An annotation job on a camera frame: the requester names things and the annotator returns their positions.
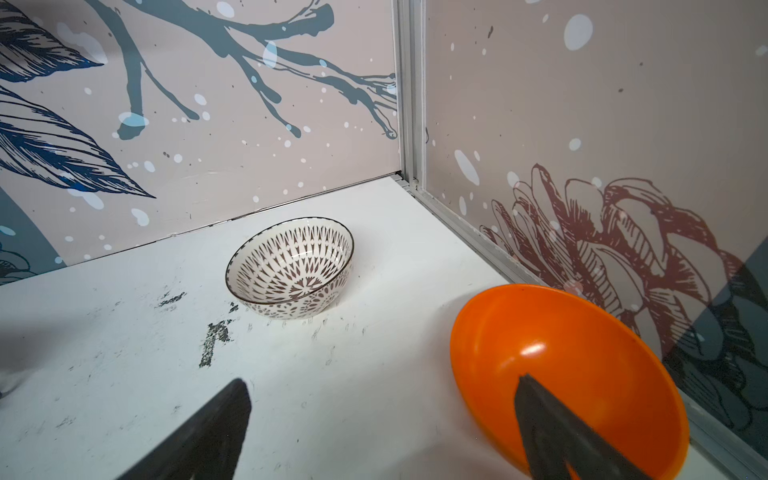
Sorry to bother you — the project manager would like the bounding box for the orange plastic bowl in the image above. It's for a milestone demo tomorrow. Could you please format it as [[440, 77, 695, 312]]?
[[450, 284, 690, 479]]

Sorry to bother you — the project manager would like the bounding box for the white brown patterned bowl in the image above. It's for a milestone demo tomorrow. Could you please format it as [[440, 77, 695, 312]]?
[[225, 217, 355, 320]]

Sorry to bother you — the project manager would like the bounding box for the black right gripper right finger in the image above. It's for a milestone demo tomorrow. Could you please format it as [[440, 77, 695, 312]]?
[[514, 375, 648, 480]]

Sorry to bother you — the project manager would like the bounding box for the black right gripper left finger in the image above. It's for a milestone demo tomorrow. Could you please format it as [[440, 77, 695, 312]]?
[[121, 379, 252, 479]]

